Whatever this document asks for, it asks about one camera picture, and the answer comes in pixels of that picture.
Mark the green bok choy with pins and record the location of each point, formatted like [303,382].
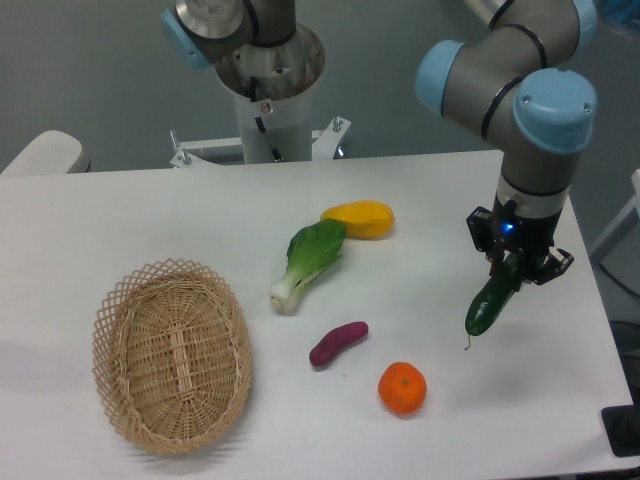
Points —
[311,251]

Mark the dark green cucumber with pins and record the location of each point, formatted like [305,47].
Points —
[489,302]

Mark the orange tangerine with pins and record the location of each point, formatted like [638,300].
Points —
[402,388]

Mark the black device at table edge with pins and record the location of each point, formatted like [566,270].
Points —
[621,424]

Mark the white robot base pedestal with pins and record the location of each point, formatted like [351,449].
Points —
[272,90]

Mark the yellow mango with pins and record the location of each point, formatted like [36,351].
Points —
[363,219]

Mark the white chair armrest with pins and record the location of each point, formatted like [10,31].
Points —
[51,153]

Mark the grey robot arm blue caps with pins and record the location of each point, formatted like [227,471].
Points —
[508,89]

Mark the purple sweet potato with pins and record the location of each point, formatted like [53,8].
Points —
[335,341]

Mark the oval wicker basket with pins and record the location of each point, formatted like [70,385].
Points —
[172,359]

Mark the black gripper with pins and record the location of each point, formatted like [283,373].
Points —
[501,231]

